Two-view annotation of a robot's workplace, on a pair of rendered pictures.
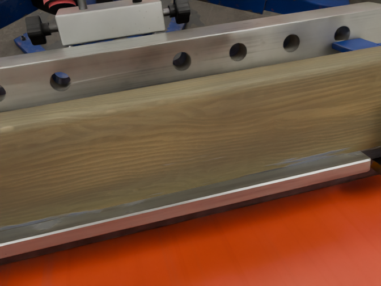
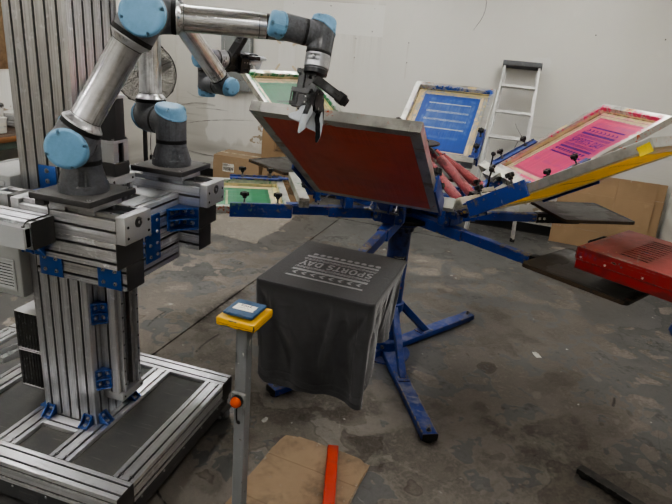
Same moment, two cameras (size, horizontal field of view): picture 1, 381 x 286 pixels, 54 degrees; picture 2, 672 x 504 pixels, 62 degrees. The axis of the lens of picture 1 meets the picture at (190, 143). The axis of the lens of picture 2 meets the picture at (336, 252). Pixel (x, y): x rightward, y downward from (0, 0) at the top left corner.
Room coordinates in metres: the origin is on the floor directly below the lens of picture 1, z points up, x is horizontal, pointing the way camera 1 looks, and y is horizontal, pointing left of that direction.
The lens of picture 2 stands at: (-1.81, -1.29, 1.75)
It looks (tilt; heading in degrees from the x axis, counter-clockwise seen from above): 20 degrees down; 37
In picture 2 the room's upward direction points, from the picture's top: 5 degrees clockwise
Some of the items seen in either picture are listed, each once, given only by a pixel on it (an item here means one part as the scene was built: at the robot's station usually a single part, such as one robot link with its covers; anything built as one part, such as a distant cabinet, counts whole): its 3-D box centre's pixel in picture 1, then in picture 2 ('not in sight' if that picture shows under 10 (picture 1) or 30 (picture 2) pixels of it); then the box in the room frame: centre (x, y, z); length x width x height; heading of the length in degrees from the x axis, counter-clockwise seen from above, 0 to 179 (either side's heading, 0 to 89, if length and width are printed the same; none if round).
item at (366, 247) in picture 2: not in sight; (371, 246); (0.25, 0.07, 0.89); 1.24 x 0.06 x 0.06; 19
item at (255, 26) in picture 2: not in sight; (214, 21); (-0.64, 0.13, 1.79); 0.49 x 0.11 x 0.12; 141
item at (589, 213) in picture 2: not in sight; (512, 214); (1.34, -0.16, 0.91); 1.34 x 0.40 x 0.08; 139
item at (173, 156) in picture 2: not in sight; (171, 151); (-0.49, 0.57, 1.31); 0.15 x 0.15 x 0.10
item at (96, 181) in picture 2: not in sight; (82, 174); (-0.95, 0.39, 1.31); 0.15 x 0.15 x 0.10
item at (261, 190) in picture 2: not in sight; (241, 179); (0.15, 0.87, 1.05); 1.08 x 0.61 x 0.23; 139
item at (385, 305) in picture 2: not in sight; (382, 329); (-0.15, -0.28, 0.74); 0.46 x 0.04 x 0.42; 19
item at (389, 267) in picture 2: not in sight; (336, 269); (-0.22, -0.09, 0.95); 0.48 x 0.44 x 0.01; 19
